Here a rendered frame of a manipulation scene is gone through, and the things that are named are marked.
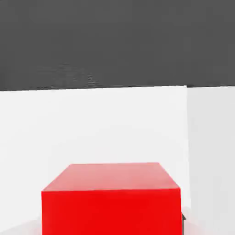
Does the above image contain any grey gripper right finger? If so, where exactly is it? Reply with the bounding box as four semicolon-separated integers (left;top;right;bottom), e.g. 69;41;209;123
181;206;219;235

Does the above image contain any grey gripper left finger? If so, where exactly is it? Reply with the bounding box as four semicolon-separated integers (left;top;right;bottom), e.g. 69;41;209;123
14;218;43;235

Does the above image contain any small red cube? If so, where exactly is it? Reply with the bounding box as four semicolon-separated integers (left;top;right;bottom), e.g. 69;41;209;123
41;162;182;235

